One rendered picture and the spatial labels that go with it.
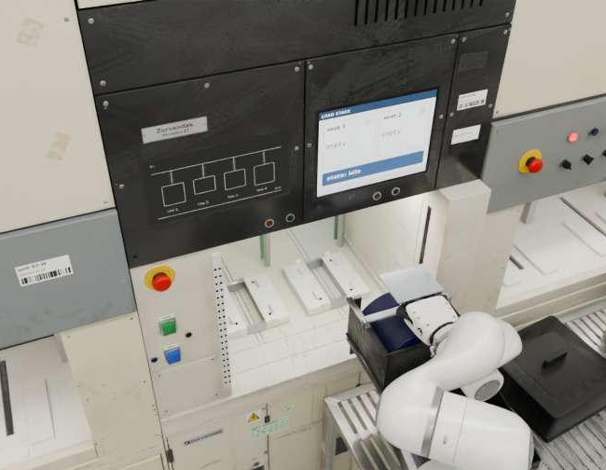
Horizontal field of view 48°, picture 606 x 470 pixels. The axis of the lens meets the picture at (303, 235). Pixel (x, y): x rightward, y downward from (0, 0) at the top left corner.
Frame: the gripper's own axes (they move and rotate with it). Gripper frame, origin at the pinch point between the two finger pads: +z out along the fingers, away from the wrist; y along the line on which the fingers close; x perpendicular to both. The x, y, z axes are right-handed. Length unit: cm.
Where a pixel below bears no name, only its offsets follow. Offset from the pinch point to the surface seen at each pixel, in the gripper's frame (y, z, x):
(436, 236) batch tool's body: 14.7, 13.3, 2.1
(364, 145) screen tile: -7.4, 15.1, 32.6
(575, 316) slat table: 75, 12, -48
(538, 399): 36, -16, -39
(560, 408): 39, -21, -39
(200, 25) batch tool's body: -42, 15, 64
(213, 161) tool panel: -42, 15, 37
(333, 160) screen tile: -14.9, 15.0, 30.5
